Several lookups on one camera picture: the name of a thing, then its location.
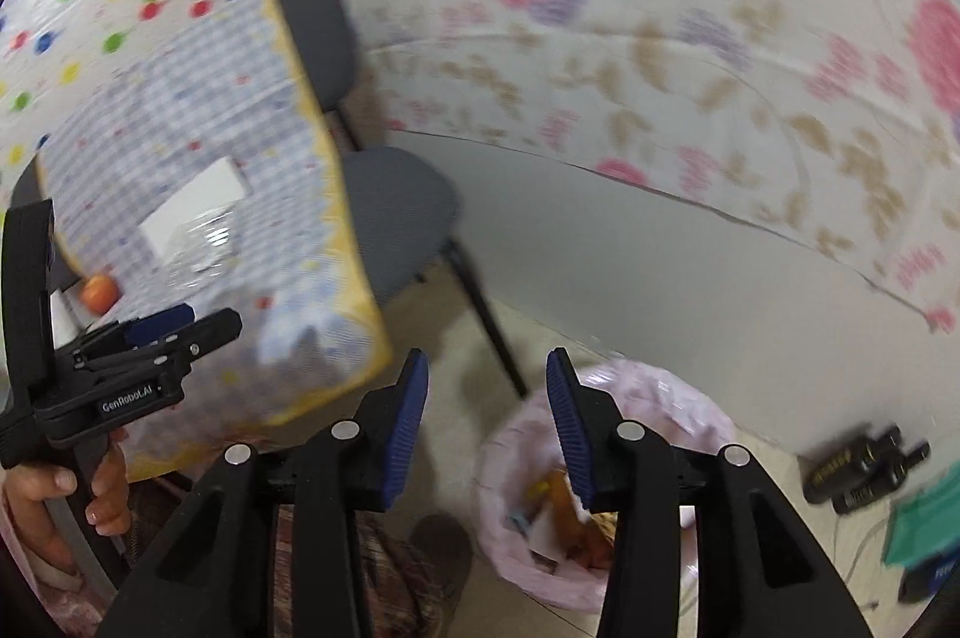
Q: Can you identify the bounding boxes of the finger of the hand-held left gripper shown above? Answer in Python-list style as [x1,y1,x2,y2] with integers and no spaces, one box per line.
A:
[71,308,245,378]
[71,303,197,359]

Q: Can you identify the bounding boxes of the person's dark shoe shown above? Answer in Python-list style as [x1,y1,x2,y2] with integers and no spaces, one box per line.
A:
[409,514,475,609]

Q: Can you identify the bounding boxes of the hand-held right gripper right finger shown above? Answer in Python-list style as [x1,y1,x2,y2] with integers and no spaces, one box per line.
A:
[546,347,875,638]

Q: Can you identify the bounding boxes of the floral wall cloth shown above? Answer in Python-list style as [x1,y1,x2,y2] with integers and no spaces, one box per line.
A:
[277,0,960,336]

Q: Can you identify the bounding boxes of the checkered tablecloth table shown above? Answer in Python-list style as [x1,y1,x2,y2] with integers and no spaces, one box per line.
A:
[34,0,395,481]

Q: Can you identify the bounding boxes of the dark glass bottle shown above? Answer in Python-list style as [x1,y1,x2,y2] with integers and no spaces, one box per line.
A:
[831,441,932,516]

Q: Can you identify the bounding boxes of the dark soda bottle blue label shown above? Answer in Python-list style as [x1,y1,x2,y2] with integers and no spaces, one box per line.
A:
[898,552,960,604]

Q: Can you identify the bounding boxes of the two dark bottles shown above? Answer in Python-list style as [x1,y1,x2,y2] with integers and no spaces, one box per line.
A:
[802,424,903,505]

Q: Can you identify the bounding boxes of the person's patterned pants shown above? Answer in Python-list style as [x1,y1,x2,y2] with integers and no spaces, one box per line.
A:
[274,503,451,638]

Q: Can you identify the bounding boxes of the person's left hand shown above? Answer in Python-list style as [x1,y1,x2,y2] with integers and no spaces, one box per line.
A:
[0,428,134,571]

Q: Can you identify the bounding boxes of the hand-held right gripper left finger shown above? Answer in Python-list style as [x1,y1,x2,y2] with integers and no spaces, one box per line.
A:
[97,349,430,638]

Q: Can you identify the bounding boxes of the green plastic bag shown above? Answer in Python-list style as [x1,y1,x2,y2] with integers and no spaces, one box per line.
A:
[881,465,960,568]

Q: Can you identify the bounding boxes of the grey office chair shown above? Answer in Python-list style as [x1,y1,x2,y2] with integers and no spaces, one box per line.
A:
[270,0,530,399]

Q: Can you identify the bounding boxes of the person's left forearm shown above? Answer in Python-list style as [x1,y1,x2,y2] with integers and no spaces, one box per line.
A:
[0,518,85,610]

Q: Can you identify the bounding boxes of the crumpled clear plastic bottle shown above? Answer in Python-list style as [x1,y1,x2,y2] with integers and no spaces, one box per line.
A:
[81,210,250,318]

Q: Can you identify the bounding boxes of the white paper package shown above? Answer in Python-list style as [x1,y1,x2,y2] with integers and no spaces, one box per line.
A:
[139,157,250,264]

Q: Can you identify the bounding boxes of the bin with pink bag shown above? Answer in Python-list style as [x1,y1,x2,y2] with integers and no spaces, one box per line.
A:
[476,359,740,616]

